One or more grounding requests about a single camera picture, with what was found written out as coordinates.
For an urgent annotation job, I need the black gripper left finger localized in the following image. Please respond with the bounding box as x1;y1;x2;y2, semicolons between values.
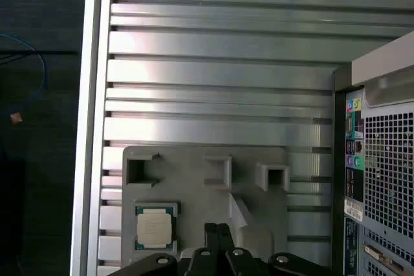
106;223;221;276

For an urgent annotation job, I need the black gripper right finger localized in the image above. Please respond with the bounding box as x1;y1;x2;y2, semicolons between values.
217;223;334;276

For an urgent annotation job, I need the silver green CPU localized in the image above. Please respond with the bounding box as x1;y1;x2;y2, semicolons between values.
133;204;179;253

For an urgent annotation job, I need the white paper piece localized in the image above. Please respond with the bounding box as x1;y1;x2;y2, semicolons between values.
227;191;250;229

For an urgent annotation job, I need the grey plastic parts rack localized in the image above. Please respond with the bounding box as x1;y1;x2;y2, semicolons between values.
121;145;291;276

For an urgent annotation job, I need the dark grey PC case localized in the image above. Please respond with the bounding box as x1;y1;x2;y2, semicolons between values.
332;29;414;276

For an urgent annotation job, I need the blue floor cable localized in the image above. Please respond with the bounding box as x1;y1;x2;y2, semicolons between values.
0;33;49;118

